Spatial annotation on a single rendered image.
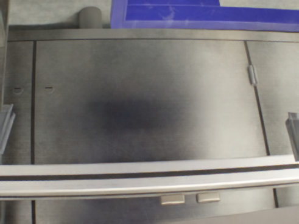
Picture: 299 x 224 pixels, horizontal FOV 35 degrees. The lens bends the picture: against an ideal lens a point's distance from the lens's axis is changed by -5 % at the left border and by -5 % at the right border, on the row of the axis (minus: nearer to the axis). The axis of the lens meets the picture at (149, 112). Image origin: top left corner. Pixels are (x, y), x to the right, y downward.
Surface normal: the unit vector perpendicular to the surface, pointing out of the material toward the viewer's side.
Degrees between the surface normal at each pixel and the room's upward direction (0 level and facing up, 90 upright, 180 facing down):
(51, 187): 90
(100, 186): 90
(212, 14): 90
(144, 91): 90
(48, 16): 0
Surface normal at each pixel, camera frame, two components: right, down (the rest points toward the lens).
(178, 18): 0.11, -0.44
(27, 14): 0.09, 0.90
